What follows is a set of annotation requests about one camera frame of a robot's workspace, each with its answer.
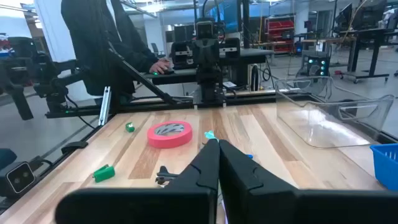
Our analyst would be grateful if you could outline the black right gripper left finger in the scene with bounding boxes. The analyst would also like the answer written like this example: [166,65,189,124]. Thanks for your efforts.
[55,139,221,224]

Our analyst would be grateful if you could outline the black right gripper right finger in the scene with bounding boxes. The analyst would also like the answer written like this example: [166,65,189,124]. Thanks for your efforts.
[219,139,398,224]

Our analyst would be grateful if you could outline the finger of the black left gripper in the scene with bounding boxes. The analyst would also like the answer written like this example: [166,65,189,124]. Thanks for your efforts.
[192,39,206,65]
[205,39,220,65]

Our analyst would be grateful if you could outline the pink tape roll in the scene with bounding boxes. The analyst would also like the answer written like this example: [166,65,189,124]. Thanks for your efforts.
[146,120,193,149]

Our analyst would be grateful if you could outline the teal staple remover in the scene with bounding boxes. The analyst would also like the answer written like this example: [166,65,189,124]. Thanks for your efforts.
[203,130,219,143]

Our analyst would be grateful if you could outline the person's hand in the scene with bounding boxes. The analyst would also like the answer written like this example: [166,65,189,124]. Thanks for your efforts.
[149,58,172,75]

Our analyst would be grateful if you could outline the black desk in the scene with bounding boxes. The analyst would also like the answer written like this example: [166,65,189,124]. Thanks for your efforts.
[144,48,275,86]

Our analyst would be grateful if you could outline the red storage shelf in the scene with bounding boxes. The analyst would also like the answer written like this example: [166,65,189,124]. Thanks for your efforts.
[264,17,295,54]

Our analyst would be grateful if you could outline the clear plastic bin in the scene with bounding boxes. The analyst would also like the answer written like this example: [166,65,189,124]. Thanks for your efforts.
[274,75,396,149]

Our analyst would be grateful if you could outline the blue plastic basket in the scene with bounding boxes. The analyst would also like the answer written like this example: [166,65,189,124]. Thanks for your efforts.
[369,143,398,192]

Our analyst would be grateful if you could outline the person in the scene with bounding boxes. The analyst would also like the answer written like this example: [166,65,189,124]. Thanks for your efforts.
[60,0,172,97]

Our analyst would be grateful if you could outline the black table clamp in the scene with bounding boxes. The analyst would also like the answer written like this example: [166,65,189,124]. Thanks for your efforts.
[60,141,89,156]

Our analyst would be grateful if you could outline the silver aluminium extrusion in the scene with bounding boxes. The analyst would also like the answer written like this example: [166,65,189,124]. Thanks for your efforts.
[98,86,112,126]

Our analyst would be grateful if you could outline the black computer tower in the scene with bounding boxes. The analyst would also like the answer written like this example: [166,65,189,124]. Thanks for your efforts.
[300,51,331,77]

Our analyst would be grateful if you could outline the black workbench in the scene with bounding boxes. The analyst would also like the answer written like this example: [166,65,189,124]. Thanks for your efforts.
[338,27,393,84]

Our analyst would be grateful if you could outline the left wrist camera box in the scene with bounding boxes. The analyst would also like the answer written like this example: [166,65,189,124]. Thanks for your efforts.
[195,17,216,40]

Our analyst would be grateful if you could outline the black aluminium table frame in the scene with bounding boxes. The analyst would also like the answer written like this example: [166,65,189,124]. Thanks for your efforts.
[45,46,312,125]

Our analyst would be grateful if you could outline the table-level camera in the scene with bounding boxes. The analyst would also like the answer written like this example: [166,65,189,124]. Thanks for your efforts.
[0,161,37,198]

